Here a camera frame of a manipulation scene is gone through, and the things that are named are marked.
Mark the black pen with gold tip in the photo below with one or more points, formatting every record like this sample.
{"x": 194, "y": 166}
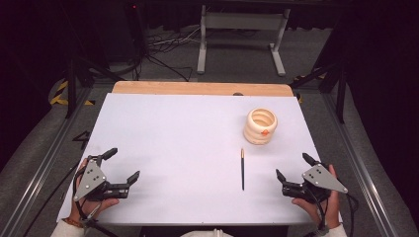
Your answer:
{"x": 242, "y": 169}

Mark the white metal stand frame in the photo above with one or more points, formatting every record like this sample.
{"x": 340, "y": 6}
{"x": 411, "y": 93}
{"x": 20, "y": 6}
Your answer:
{"x": 242, "y": 23}

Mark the black tripod stand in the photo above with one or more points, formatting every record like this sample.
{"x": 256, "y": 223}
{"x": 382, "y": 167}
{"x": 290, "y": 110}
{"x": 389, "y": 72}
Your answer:
{"x": 73, "y": 82}
{"x": 341, "y": 85}

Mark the person's left hand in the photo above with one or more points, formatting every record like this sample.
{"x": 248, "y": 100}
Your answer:
{"x": 94, "y": 206}

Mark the yellow black floor tape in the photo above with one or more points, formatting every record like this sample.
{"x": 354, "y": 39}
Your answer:
{"x": 308, "y": 77}
{"x": 59, "y": 95}

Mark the cream ribbed ceramic cup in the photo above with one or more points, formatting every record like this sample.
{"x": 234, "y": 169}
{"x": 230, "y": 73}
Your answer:
{"x": 260, "y": 128}

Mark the person's right hand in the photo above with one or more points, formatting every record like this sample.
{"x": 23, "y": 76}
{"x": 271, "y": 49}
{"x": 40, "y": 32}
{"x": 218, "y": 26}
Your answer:
{"x": 332, "y": 205}

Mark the aluminium floor rail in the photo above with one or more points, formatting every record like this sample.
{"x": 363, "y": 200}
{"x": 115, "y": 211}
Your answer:
{"x": 42, "y": 164}
{"x": 362, "y": 164}

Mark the white table sheet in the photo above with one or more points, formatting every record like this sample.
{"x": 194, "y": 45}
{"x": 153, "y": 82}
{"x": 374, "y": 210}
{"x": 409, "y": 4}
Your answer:
{"x": 184, "y": 138}

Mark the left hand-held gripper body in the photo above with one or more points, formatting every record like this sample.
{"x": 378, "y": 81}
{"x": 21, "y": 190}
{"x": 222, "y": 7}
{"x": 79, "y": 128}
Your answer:
{"x": 89, "y": 180}

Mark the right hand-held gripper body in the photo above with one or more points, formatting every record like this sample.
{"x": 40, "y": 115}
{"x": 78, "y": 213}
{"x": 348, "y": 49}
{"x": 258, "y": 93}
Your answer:
{"x": 321, "y": 179}

